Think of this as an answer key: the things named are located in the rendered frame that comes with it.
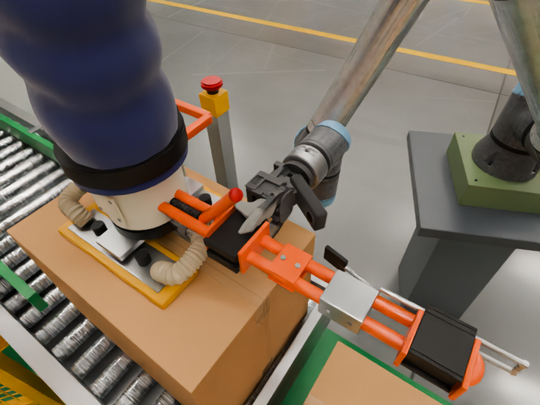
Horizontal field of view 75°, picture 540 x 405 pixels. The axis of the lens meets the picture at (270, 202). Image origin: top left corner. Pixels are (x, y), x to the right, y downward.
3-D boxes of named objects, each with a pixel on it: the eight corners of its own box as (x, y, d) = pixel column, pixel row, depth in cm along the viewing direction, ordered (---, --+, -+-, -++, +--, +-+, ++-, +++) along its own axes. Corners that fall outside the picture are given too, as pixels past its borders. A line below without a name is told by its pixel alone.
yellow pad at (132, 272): (59, 234, 81) (49, 219, 78) (96, 206, 87) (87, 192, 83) (164, 311, 68) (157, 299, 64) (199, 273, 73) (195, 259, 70)
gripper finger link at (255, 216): (218, 222, 61) (249, 201, 68) (245, 237, 59) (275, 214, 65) (218, 207, 59) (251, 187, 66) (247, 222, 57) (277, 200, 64)
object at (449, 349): (392, 364, 50) (400, 351, 46) (410, 322, 54) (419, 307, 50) (453, 402, 47) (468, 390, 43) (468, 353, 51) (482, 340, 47)
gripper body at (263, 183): (245, 213, 72) (278, 178, 79) (280, 231, 69) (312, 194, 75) (242, 186, 66) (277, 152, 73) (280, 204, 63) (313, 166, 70)
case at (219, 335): (77, 309, 112) (5, 230, 82) (170, 227, 133) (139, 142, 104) (222, 440, 87) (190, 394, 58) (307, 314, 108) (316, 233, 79)
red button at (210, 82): (197, 93, 113) (195, 81, 110) (211, 83, 117) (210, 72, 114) (214, 100, 110) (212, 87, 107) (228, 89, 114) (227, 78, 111)
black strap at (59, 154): (37, 159, 64) (25, 141, 61) (136, 101, 77) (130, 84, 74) (118, 210, 55) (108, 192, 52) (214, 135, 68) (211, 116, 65)
